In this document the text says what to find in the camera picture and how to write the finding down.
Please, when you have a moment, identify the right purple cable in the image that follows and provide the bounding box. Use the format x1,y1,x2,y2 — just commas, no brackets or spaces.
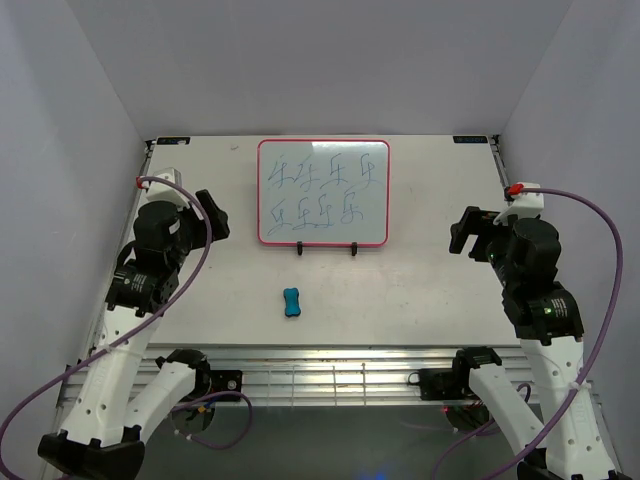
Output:
431,186,626,480

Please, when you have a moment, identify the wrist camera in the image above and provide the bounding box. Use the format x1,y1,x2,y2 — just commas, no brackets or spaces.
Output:
144,167,190,210
493,182,544,225

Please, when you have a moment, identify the right blue table label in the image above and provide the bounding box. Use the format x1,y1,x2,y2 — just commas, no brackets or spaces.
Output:
452,135,489,144

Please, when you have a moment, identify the blue table label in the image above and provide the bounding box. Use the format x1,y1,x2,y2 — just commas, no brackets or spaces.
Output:
452,135,489,144
156,137,191,146

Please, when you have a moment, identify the pink framed whiteboard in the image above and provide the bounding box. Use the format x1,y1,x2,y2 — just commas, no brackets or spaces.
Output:
257,138,391,248

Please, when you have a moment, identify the left blue table label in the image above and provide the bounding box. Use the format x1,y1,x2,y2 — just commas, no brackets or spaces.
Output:
156,137,191,146

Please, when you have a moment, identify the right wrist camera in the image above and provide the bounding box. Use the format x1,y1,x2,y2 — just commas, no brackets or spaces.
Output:
493,182,544,225

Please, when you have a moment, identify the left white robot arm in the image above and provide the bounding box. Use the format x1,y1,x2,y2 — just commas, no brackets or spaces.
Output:
38,190,230,479

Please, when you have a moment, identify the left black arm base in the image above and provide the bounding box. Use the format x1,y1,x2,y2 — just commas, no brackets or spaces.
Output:
208,370,243,403

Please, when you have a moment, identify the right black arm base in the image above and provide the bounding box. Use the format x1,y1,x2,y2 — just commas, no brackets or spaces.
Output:
407,369,467,401

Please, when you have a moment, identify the black metal whiteboard stand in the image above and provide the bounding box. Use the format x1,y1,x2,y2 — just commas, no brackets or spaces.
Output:
294,241,359,257

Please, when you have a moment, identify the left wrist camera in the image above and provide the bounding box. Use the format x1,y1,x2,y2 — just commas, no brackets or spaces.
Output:
144,167,190,210

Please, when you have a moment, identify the purple cable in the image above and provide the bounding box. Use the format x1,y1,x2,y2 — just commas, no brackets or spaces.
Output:
0,175,254,466
431,186,626,480

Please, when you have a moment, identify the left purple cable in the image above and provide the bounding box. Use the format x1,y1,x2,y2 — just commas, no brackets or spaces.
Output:
0,175,254,466

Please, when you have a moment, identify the aluminium frame rail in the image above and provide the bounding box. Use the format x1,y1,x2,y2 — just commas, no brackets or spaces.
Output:
55,344,601,409

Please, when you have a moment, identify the blue whiteboard eraser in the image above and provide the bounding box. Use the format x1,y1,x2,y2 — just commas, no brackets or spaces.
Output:
283,288,301,318

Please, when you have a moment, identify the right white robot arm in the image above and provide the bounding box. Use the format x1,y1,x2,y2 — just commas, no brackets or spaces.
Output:
449,206,623,479

